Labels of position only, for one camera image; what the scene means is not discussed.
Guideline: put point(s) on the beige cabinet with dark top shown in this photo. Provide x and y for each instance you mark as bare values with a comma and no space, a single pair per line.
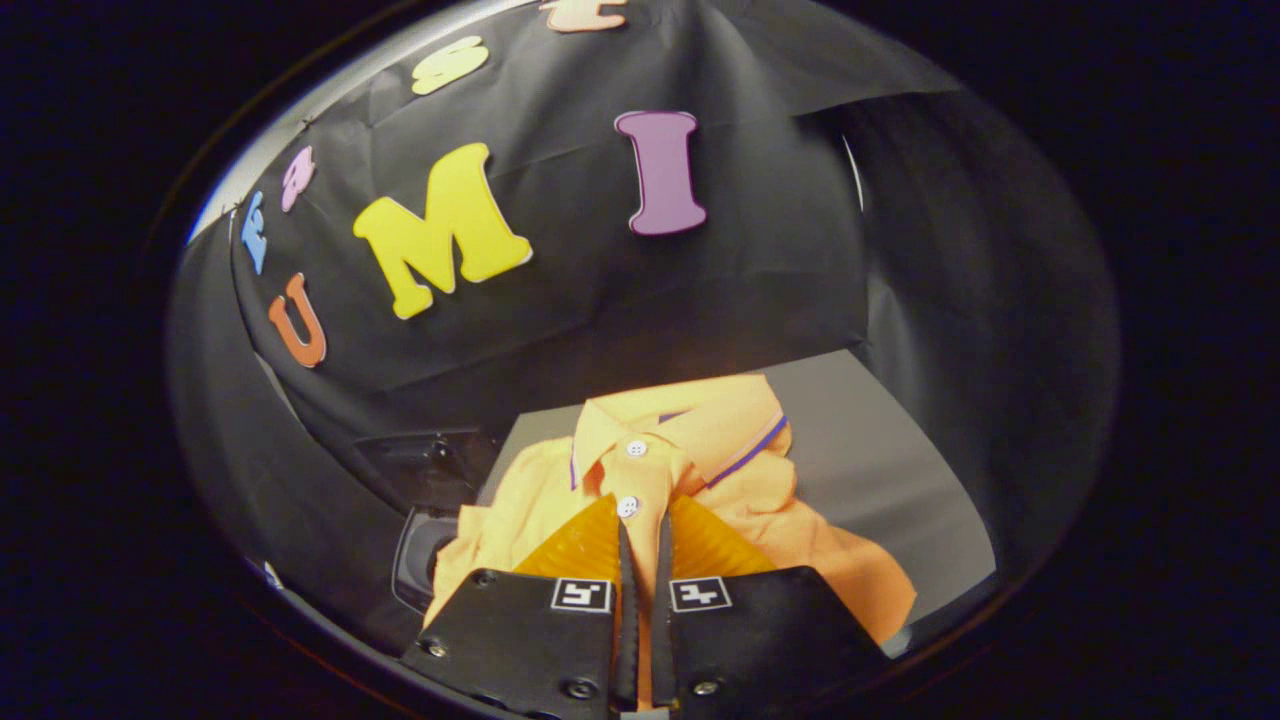
880,450

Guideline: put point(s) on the orange collared shirt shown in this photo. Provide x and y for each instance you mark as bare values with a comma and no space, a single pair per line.
760,500

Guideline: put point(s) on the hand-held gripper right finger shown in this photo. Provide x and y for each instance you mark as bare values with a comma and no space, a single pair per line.
770,640

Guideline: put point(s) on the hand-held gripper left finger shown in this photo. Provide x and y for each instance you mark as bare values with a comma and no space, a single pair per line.
520,640

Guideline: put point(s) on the black backdrop cloth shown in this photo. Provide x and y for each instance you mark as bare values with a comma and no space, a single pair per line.
620,300

